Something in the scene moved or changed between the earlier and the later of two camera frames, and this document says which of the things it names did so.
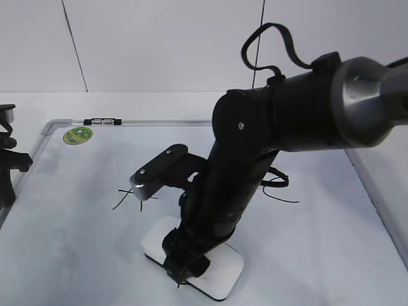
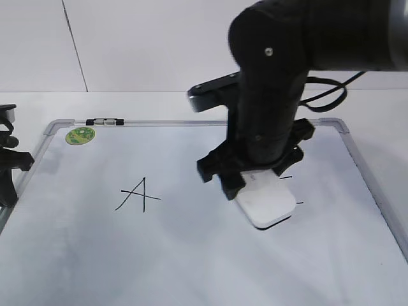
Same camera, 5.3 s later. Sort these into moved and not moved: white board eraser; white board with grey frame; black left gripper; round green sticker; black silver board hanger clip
Moved: white board eraser
Not moved: black left gripper; black silver board hanger clip; white board with grey frame; round green sticker
